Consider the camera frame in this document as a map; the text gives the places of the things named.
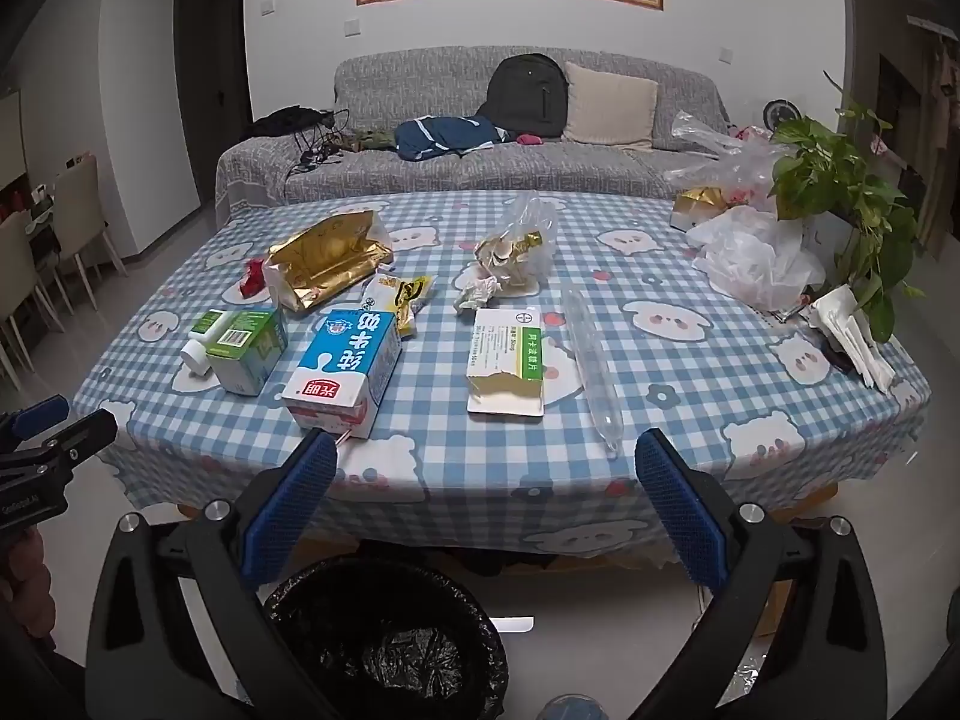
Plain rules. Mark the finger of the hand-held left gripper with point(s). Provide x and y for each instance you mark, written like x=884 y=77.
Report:
x=86 y=435
x=37 y=416

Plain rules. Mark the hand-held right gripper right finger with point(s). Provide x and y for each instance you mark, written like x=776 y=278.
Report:
x=679 y=510

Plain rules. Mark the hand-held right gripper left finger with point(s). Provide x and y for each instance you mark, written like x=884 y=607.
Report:
x=292 y=502

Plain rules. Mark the black lined trash bin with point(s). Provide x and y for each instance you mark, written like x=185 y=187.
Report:
x=390 y=645

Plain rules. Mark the white green medicine box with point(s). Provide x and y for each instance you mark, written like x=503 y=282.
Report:
x=502 y=352

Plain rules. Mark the yellow snack wrapper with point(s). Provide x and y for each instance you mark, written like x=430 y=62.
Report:
x=409 y=296

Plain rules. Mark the gold foil bag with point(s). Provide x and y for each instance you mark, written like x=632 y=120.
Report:
x=330 y=255

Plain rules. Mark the clear bag with gold ribbon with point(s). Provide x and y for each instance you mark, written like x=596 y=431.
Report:
x=517 y=255

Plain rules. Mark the person's left hand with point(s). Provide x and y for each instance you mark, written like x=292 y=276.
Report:
x=26 y=585

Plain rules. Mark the white bottle green label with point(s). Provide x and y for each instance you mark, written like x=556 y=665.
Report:
x=196 y=356

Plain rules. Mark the blue white milk carton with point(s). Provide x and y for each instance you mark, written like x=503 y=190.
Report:
x=345 y=367

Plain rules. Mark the beige dining chair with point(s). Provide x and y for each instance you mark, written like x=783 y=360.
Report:
x=79 y=202
x=19 y=270

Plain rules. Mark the green white carton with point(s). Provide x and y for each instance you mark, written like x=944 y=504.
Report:
x=247 y=349

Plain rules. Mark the clear plastic tube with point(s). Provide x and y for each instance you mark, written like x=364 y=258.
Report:
x=592 y=367

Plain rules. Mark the red wrapper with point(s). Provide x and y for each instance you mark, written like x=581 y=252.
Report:
x=253 y=279

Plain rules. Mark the white paper napkins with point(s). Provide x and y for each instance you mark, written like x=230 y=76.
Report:
x=847 y=322

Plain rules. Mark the white plastic bag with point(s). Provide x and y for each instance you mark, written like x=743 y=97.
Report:
x=750 y=255

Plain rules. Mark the crumpled white tissue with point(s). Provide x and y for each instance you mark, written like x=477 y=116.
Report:
x=480 y=291

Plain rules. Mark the gold white box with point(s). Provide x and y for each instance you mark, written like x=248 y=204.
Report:
x=697 y=202

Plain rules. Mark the grey sofa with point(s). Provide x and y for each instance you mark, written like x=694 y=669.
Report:
x=420 y=172

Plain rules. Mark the dark door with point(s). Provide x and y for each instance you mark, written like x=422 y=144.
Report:
x=210 y=90

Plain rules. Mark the large clear plastic bag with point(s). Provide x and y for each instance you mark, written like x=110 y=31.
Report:
x=705 y=142

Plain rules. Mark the green camouflage cloth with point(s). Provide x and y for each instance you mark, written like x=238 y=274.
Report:
x=367 y=140

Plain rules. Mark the black cloth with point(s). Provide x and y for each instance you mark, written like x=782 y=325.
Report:
x=285 y=120

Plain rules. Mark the green potted plant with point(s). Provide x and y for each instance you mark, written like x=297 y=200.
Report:
x=832 y=165

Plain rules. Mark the blue jacket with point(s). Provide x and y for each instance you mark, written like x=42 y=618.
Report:
x=435 y=136

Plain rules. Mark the red cloth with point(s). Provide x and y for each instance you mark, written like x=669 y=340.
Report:
x=529 y=139

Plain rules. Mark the beige pillow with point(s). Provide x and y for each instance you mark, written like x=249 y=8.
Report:
x=607 y=109

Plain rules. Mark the black backpack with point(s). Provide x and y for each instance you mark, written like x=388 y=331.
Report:
x=525 y=97

